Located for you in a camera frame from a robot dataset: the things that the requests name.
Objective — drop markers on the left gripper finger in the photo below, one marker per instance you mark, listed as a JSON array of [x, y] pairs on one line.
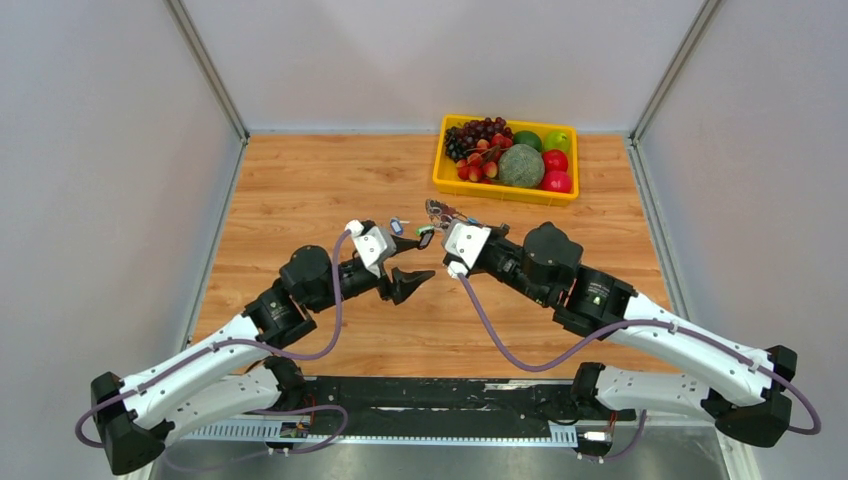
[[404, 284], [403, 244]]

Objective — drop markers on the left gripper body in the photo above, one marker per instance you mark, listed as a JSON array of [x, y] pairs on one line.
[[384, 285]]

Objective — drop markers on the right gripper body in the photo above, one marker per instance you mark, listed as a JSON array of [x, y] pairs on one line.
[[504, 257]]

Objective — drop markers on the black key tag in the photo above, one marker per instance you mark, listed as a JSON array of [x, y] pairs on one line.
[[425, 240]]

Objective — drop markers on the metal key organizer blue handle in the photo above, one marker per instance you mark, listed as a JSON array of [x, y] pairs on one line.
[[442, 215]]

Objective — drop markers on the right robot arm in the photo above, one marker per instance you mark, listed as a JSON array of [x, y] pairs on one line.
[[739, 388]]

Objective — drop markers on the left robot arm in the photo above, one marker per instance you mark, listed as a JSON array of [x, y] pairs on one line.
[[246, 364]]

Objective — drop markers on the green key tag with key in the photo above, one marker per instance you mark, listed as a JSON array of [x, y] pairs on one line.
[[424, 229]]

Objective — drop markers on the yellow plastic bin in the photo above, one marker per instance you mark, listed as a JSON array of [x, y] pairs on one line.
[[446, 180]]

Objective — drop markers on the cherry cluster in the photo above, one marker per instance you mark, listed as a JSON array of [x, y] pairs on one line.
[[479, 162]]

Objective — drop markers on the red apple lower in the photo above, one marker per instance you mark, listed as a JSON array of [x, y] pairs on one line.
[[557, 181]]

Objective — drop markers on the red apple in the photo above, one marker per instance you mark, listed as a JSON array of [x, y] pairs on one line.
[[555, 160], [557, 181]]

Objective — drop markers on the cantaloupe melon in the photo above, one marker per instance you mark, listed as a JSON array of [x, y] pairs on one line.
[[521, 166]]

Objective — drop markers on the red apple upper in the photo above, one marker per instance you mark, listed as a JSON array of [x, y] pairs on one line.
[[555, 160]]

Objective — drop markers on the dark grape bunch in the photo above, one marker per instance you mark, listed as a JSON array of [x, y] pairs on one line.
[[461, 140]]

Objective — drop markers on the dark green lime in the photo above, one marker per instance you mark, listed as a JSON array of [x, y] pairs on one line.
[[528, 138]]

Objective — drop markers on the green apple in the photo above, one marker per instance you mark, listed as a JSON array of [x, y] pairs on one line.
[[560, 140]]

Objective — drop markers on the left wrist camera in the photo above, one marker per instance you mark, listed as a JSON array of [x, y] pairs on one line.
[[374, 245]]

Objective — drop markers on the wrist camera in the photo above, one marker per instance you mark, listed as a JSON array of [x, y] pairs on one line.
[[374, 245], [463, 244]]

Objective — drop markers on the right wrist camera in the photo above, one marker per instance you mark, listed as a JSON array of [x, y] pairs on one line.
[[463, 244]]

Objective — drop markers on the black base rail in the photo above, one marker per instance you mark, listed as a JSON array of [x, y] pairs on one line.
[[433, 407]]

